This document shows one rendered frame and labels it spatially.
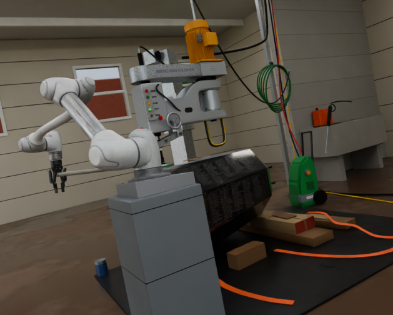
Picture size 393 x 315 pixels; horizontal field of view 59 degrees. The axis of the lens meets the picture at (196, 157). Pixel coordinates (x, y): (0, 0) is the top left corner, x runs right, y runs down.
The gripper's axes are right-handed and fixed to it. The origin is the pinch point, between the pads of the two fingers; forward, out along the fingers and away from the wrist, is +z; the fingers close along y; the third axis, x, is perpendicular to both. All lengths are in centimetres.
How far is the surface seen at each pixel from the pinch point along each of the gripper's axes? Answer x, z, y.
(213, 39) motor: -48, -117, 141
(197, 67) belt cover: -38, -92, 126
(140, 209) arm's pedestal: -109, 9, -18
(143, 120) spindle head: -16, -46, 73
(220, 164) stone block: -59, -2, 116
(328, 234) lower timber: -131, 64, 155
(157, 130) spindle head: -26, -36, 77
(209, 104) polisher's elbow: -38, -58, 138
